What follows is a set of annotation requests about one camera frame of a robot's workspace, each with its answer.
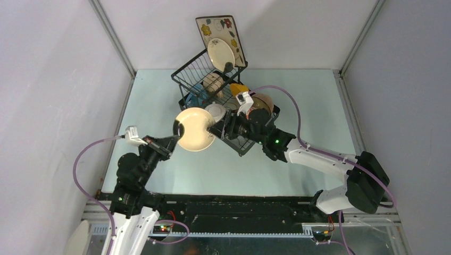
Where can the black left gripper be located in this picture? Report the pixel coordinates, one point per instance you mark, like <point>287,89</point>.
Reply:
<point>164,146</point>

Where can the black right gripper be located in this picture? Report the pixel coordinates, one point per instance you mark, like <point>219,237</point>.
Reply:
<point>223,127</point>

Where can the white two-handled soup bowl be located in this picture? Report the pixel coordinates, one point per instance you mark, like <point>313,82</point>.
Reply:
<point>217,111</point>

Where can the beige saucer plate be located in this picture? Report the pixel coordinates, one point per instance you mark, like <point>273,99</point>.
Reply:
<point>191,125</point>
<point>221,55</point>

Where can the blue floral mug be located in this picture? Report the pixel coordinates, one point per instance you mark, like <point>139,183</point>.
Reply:
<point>198,98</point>

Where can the yellow orange bowl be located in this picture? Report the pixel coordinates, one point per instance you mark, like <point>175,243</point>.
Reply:
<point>237,88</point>

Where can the beige ceramic mug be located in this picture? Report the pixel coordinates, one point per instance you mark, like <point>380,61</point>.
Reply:
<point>212,83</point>

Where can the tan bowl with dark rim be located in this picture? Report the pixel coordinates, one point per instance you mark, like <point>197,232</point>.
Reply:
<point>261,101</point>

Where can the square floral ceramic plate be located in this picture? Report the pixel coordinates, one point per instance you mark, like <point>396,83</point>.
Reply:
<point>222,27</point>

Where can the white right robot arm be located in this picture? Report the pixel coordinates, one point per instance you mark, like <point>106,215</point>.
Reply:
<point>364,180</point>

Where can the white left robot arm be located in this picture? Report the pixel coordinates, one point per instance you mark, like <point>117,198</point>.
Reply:
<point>133,209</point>

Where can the left electronics board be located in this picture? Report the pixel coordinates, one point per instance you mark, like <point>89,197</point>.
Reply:
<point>161,229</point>

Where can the electronics board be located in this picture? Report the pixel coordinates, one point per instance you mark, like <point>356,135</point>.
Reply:
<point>322,237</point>
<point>161,229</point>

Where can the right electronics board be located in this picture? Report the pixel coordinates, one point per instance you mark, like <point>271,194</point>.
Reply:
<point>322,237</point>

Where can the black wire dish rack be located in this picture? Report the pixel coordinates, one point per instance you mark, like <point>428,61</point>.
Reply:
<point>201,84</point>

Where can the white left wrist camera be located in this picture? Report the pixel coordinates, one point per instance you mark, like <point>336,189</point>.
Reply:
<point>131,136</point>

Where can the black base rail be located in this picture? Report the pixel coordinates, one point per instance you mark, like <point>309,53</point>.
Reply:
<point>217,215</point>

